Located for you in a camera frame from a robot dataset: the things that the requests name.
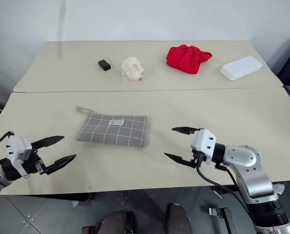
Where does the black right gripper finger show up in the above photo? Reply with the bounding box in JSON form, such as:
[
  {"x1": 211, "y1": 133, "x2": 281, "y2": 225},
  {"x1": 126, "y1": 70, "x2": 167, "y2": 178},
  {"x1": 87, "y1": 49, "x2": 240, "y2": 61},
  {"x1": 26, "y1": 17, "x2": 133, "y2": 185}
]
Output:
[
  {"x1": 171, "y1": 126, "x2": 199, "y2": 135},
  {"x1": 164, "y1": 153, "x2": 194, "y2": 169}
]

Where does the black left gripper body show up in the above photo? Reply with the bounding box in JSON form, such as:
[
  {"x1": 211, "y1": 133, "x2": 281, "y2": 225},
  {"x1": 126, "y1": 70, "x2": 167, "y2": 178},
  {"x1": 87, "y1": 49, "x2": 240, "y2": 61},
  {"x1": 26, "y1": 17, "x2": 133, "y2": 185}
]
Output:
[{"x1": 21, "y1": 148, "x2": 48, "y2": 176}]

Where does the white plastic box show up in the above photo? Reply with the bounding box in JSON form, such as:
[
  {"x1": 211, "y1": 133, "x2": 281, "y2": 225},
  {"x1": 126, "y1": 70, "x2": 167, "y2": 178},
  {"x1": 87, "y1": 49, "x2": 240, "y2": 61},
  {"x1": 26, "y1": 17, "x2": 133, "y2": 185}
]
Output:
[{"x1": 219, "y1": 56, "x2": 263, "y2": 81}]

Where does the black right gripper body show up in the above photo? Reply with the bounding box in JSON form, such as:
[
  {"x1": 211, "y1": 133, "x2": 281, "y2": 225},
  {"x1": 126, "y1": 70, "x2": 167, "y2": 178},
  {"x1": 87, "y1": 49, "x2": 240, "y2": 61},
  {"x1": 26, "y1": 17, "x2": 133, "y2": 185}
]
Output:
[{"x1": 190, "y1": 150, "x2": 208, "y2": 169}]

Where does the grey checkered fabric pouch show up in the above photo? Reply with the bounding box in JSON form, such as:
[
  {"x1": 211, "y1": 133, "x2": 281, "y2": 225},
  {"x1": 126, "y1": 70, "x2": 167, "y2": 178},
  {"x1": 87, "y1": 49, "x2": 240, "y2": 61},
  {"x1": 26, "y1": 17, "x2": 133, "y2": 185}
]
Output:
[{"x1": 76, "y1": 105, "x2": 149, "y2": 149}]

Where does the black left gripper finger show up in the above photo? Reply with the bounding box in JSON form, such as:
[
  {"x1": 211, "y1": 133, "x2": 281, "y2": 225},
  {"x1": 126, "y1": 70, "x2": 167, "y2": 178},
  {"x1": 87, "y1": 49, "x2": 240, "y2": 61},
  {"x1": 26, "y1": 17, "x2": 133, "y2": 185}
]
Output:
[
  {"x1": 31, "y1": 135, "x2": 65, "y2": 150},
  {"x1": 45, "y1": 154, "x2": 77, "y2": 175}
]

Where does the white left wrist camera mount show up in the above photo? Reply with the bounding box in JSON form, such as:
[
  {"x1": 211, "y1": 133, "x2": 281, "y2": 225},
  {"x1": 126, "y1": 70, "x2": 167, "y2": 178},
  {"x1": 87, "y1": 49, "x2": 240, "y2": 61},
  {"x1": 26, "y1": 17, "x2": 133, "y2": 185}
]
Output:
[{"x1": 7, "y1": 135, "x2": 33, "y2": 180}]

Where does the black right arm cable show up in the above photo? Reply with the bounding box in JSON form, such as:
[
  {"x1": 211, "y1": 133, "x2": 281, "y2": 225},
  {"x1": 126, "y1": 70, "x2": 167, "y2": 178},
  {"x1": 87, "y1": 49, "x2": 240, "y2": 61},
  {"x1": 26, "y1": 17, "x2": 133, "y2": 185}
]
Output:
[{"x1": 195, "y1": 156, "x2": 252, "y2": 215}]

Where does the metal bracket with dark bar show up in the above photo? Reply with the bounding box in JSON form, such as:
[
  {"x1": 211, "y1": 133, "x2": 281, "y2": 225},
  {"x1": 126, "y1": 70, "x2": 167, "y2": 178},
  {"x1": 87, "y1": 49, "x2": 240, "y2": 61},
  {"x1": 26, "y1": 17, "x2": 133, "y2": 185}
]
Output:
[{"x1": 208, "y1": 207, "x2": 235, "y2": 234}]

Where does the white crumpled mesh ball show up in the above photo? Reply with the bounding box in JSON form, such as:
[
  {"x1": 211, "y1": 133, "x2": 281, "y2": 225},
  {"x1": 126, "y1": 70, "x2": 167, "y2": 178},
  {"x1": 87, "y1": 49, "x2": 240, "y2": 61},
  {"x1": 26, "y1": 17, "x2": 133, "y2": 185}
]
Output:
[{"x1": 121, "y1": 56, "x2": 145, "y2": 82}]

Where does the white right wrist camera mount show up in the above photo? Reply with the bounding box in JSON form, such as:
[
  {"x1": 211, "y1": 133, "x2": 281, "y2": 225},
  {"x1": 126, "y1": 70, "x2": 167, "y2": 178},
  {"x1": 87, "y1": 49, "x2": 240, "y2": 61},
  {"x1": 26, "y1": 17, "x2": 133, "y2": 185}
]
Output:
[{"x1": 190, "y1": 129, "x2": 217, "y2": 165}]

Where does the red crumpled cloth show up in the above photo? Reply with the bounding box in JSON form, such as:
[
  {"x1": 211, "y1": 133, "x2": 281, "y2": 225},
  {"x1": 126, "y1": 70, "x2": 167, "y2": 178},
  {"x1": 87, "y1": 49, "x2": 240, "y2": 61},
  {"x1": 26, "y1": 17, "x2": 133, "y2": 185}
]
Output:
[{"x1": 166, "y1": 44, "x2": 213, "y2": 75}]

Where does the dark rounded shape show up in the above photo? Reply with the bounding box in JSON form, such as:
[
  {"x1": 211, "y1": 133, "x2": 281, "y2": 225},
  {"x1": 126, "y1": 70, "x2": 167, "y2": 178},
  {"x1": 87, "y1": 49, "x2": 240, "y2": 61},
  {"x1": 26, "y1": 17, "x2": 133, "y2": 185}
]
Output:
[
  {"x1": 167, "y1": 203, "x2": 193, "y2": 234},
  {"x1": 101, "y1": 209, "x2": 136, "y2": 234}
]

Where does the small black box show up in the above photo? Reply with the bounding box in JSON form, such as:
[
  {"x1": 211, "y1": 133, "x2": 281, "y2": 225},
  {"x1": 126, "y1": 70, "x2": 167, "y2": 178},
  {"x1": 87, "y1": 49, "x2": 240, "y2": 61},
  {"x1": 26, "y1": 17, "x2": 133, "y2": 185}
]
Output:
[{"x1": 98, "y1": 59, "x2": 112, "y2": 72}]

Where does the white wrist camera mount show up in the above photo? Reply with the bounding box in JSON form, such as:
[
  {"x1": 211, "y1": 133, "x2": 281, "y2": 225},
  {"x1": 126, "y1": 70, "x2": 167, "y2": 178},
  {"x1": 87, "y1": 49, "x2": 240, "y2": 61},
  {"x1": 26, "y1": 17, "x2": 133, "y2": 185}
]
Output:
[
  {"x1": 7, "y1": 135, "x2": 33, "y2": 180},
  {"x1": 190, "y1": 129, "x2": 217, "y2": 165}
]

